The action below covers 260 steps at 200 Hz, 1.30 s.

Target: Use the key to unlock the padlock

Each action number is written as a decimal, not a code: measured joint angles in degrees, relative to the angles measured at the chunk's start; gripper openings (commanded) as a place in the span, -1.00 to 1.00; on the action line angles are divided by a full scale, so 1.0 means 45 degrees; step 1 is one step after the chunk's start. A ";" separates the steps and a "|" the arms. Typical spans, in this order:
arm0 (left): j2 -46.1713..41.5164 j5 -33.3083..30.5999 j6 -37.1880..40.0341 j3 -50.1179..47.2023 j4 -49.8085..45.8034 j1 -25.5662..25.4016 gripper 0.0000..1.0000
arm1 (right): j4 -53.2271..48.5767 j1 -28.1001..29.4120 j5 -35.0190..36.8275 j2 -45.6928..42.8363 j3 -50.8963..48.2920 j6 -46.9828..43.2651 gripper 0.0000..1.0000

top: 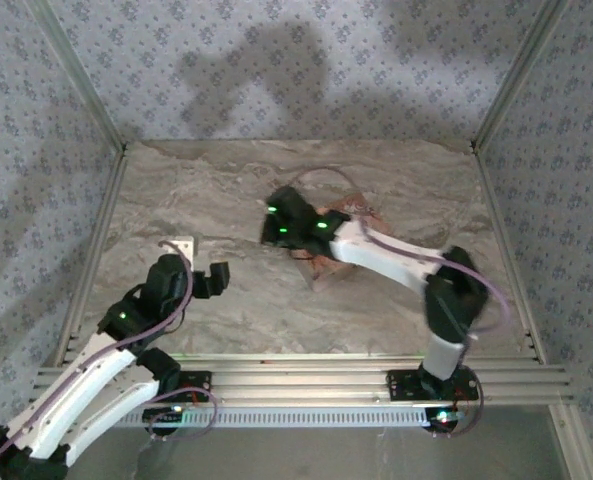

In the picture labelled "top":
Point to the wide aluminium extrusion rail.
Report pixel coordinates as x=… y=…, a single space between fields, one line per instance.
x=301 y=380

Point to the pink picture book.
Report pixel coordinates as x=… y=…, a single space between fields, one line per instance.
x=326 y=275

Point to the aluminium frame post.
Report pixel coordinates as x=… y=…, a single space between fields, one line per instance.
x=573 y=445
x=78 y=75
x=516 y=75

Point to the circuit board with green light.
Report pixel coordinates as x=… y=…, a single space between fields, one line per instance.
x=443 y=417
x=168 y=414

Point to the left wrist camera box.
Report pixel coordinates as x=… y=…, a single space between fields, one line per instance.
x=183 y=247

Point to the aluminium table edge rail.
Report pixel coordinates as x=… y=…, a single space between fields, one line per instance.
x=91 y=255
x=508 y=255

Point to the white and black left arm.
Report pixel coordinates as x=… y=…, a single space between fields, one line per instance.
x=66 y=395

